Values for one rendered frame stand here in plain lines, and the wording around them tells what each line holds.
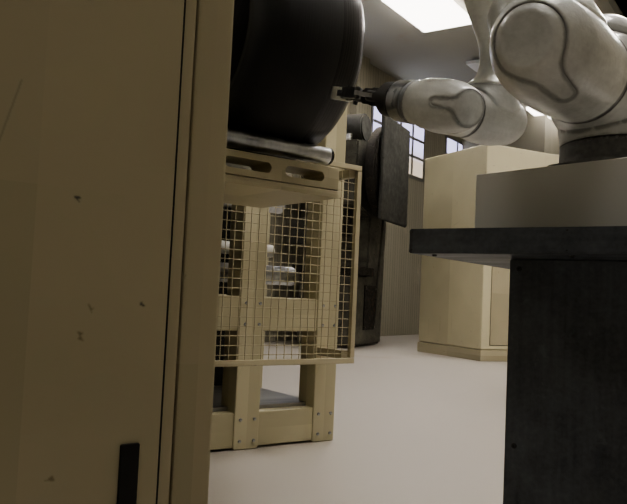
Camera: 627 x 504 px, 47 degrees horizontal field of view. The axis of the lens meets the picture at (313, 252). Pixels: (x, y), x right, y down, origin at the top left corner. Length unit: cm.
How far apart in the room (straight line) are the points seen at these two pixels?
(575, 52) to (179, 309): 65
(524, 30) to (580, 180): 25
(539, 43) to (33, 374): 78
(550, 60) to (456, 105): 35
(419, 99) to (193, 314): 76
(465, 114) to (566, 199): 31
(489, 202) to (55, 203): 72
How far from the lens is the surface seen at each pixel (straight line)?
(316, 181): 184
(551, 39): 109
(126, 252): 81
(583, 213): 120
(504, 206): 123
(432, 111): 143
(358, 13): 188
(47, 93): 81
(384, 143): 752
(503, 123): 155
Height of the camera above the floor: 54
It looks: 3 degrees up
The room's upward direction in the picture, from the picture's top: 3 degrees clockwise
